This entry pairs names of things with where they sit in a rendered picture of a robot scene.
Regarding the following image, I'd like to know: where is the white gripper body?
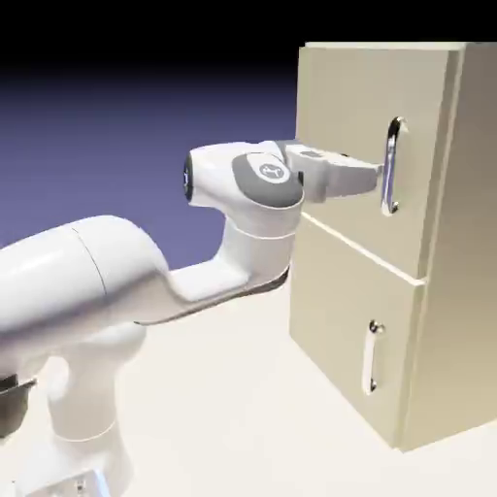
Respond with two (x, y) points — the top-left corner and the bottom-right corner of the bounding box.
(301, 150), (385, 204)

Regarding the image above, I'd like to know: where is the curved silver door handle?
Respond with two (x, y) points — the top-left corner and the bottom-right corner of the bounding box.
(362, 318), (386, 396)
(381, 116), (409, 217)

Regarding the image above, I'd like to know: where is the beige cabinet door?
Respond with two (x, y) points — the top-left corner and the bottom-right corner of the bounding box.
(295, 43), (466, 282)
(288, 213), (427, 451)

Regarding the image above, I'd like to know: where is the beige cabinet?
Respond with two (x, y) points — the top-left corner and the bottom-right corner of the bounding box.
(288, 41), (497, 454)

